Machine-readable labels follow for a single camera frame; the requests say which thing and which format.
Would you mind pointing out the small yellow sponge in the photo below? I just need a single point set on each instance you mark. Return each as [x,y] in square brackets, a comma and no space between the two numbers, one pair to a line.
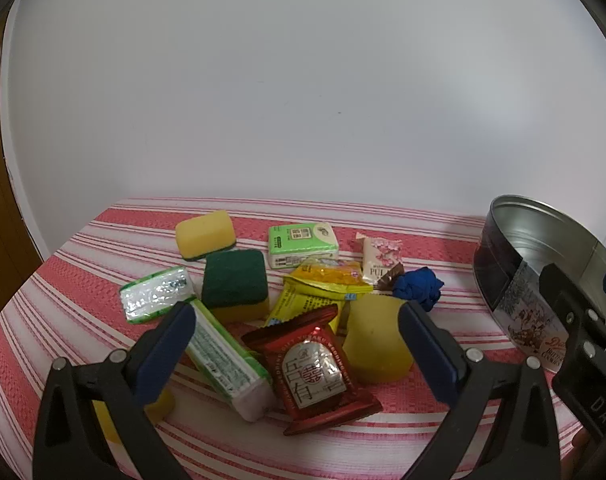
[160,402]

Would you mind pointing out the brown wooden door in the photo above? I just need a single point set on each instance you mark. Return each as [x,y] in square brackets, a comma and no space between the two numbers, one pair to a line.
[3,210]

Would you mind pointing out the blue cloth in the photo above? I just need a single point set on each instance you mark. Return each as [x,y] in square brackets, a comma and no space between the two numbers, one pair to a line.
[418,285]

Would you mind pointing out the green scouring sponge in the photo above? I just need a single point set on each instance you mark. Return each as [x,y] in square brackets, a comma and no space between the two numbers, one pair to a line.
[233,277]

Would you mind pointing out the yellow snack packet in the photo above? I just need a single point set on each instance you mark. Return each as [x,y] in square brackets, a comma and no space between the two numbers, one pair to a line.
[303,300]

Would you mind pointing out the red snack packet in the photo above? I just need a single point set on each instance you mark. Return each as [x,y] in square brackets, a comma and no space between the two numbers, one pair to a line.
[313,370]

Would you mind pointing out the pink flowered snack packet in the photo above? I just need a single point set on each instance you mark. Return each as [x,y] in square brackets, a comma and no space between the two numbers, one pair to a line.
[378,260]

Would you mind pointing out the shiny green tissue pack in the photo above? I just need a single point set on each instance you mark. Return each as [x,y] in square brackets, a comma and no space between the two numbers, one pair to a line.
[153,295]

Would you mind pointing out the long green tissue pack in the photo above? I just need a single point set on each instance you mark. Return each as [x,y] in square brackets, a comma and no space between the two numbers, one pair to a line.
[223,355]

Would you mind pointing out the white and green tissue pack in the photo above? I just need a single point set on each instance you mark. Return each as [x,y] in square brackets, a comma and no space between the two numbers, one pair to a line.
[298,240]

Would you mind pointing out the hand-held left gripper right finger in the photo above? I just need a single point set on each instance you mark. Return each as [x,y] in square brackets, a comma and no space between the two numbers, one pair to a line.
[428,355]

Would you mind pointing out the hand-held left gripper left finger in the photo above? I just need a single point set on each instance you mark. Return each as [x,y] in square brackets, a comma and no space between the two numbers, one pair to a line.
[165,355]

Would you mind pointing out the red striped tablecloth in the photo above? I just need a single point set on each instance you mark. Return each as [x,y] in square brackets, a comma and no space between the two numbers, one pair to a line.
[58,285]

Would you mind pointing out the orange candy packet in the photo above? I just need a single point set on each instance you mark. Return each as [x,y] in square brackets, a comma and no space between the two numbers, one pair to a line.
[333,275]

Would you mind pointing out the round metal tin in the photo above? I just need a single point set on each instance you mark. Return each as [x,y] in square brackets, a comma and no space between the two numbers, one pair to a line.
[513,260]

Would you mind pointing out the yellow sponge with green base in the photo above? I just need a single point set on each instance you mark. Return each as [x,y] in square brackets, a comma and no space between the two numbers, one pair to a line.
[205,232]

